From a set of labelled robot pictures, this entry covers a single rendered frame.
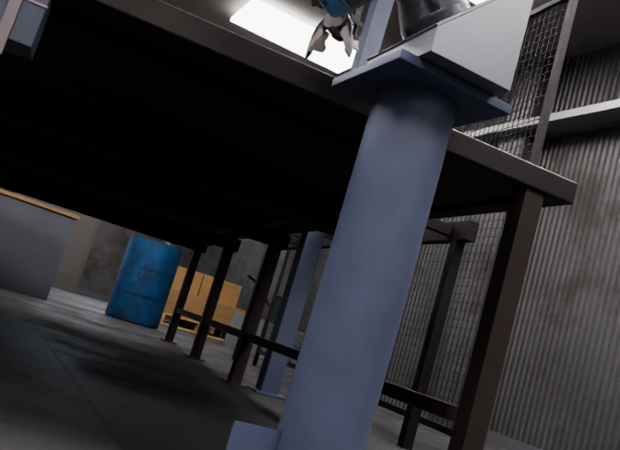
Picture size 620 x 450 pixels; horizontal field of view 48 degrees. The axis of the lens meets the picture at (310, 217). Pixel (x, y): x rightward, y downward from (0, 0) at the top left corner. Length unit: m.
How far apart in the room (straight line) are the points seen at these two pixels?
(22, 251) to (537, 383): 4.26
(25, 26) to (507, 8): 0.93
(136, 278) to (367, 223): 5.68
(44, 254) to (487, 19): 5.51
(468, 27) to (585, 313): 3.76
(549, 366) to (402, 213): 3.81
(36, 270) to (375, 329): 5.39
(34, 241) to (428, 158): 5.37
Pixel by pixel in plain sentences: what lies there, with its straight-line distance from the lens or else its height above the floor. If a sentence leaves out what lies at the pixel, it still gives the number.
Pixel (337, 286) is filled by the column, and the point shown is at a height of 0.43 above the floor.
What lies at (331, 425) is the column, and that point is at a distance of 1.30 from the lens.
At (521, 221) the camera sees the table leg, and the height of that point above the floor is 0.76.
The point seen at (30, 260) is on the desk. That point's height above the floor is 0.29.
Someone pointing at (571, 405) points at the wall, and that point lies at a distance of 4.88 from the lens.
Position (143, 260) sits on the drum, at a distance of 6.91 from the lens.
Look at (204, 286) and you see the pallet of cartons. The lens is 9.34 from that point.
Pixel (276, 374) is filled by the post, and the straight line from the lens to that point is 3.66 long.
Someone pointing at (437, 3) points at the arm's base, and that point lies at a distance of 1.48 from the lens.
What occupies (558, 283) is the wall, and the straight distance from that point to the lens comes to 5.19.
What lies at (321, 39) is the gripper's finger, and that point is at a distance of 1.99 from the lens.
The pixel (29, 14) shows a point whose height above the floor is 0.77.
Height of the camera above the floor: 0.32
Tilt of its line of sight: 9 degrees up
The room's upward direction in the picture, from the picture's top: 17 degrees clockwise
